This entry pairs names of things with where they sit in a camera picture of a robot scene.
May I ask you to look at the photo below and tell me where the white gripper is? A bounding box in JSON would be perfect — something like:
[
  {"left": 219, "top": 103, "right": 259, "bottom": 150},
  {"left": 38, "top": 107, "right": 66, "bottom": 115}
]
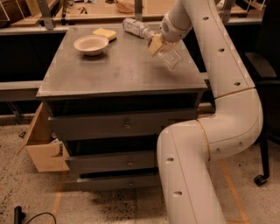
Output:
[{"left": 149, "top": 14, "right": 193, "bottom": 56}]

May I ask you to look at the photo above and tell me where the clear plastic water bottle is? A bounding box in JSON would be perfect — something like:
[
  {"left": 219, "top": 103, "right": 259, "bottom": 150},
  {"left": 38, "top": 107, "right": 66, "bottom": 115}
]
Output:
[{"left": 146, "top": 30, "right": 182, "bottom": 70}]

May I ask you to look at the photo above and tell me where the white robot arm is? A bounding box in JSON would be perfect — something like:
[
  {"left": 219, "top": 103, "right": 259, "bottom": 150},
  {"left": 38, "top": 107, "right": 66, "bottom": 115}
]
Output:
[{"left": 157, "top": 0, "right": 263, "bottom": 224}]

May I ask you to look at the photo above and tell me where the labelled plastic water bottle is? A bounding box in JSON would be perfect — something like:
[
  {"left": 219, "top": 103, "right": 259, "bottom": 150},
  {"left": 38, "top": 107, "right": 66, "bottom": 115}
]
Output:
[{"left": 122, "top": 17, "right": 152, "bottom": 39}]

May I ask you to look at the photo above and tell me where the yellow sponge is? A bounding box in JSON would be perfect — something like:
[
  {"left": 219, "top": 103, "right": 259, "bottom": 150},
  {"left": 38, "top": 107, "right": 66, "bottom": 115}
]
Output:
[{"left": 93, "top": 28, "right": 117, "bottom": 41}]

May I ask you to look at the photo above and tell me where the basket on workbench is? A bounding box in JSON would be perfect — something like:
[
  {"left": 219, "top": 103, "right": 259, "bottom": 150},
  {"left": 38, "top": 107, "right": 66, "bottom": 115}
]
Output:
[{"left": 115, "top": 0, "right": 135, "bottom": 13}]

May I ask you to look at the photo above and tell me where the white paper bowl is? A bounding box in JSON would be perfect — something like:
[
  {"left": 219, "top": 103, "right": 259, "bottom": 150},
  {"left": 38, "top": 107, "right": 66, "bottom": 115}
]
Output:
[{"left": 73, "top": 35, "right": 109, "bottom": 56}]

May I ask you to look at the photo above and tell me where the top grey drawer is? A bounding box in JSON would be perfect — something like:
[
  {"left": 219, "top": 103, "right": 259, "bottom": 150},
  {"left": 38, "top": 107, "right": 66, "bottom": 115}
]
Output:
[{"left": 49, "top": 109, "right": 198, "bottom": 141}]

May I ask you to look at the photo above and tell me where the grey drawer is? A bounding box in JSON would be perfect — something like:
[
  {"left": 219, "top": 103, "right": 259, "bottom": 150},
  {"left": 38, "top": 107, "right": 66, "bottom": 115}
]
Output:
[
  {"left": 66, "top": 150, "right": 157, "bottom": 174},
  {"left": 77, "top": 174, "right": 160, "bottom": 191},
  {"left": 49, "top": 109, "right": 198, "bottom": 141}
]

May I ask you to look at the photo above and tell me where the grey metal drawer cabinet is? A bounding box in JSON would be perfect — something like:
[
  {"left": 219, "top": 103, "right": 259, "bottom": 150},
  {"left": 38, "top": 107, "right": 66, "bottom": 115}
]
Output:
[{"left": 37, "top": 24, "right": 207, "bottom": 185}]

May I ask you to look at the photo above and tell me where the black office chair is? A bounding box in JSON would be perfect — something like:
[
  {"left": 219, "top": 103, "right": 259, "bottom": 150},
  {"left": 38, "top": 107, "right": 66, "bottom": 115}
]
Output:
[{"left": 244, "top": 0, "right": 280, "bottom": 186}]

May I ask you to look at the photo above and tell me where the middle grey drawer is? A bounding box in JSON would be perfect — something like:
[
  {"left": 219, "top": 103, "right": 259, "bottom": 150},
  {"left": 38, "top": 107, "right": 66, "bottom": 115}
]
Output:
[{"left": 66, "top": 150, "right": 157, "bottom": 174}]

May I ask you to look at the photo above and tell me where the bottom grey drawer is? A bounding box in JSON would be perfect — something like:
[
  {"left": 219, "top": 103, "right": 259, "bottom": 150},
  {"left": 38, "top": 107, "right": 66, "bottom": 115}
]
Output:
[{"left": 77, "top": 174, "right": 160, "bottom": 191}]

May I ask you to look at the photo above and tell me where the wooden workbench in background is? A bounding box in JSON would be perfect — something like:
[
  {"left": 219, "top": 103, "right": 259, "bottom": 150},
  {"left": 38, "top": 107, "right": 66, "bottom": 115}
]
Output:
[{"left": 10, "top": 0, "right": 267, "bottom": 27}]

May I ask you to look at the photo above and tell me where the open cardboard box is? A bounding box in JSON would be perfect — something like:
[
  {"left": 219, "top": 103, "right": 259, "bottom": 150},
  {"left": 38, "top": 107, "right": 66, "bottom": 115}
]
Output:
[{"left": 17, "top": 103, "right": 70, "bottom": 172}]

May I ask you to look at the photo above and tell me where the black device on floor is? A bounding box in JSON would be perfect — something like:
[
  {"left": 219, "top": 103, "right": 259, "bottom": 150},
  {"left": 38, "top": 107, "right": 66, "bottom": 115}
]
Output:
[{"left": 14, "top": 206, "right": 25, "bottom": 224}]

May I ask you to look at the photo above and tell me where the black floor cable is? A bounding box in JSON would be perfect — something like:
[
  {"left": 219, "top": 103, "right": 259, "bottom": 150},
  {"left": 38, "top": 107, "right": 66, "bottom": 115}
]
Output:
[{"left": 24, "top": 212, "right": 58, "bottom": 224}]

